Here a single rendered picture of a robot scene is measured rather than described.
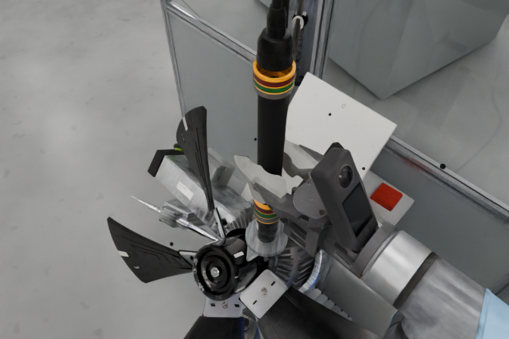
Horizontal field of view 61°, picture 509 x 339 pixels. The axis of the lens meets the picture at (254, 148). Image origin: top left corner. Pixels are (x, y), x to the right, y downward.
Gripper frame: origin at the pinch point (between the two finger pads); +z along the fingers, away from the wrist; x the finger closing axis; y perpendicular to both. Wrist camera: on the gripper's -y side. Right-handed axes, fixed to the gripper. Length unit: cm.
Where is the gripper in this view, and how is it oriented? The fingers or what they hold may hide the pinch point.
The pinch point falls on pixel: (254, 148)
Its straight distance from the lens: 57.1
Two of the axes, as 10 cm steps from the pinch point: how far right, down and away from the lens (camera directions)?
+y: 0.0, 6.3, 7.7
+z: -7.2, -5.4, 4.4
